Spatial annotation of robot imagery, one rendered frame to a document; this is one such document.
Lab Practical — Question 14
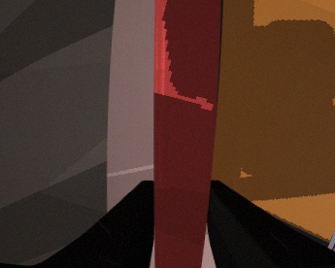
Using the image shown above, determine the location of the dark grey open box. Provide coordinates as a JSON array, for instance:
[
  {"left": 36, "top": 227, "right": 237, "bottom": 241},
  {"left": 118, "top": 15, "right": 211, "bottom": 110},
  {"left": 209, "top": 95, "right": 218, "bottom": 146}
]
[{"left": 211, "top": 0, "right": 335, "bottom": 251}]

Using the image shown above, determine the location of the red lid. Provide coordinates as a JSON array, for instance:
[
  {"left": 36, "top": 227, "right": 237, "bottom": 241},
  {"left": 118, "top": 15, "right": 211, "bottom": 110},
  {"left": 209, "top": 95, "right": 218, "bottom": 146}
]
[{"left": 154, "top": 0, "right": 221, "bottom": 268}]

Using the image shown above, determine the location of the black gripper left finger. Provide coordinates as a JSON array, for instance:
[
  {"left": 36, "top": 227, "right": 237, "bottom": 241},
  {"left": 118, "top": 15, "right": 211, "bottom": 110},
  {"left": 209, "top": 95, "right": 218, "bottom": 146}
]
[{"left": 0, "top": 180, "right": 154, "bottom": 268}]

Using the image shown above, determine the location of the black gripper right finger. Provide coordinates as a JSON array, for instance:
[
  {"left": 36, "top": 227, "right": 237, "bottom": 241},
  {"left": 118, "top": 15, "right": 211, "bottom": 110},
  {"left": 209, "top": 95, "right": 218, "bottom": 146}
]
[{"left": 206, "top": 181, "right": 335, "bottom": 268}]

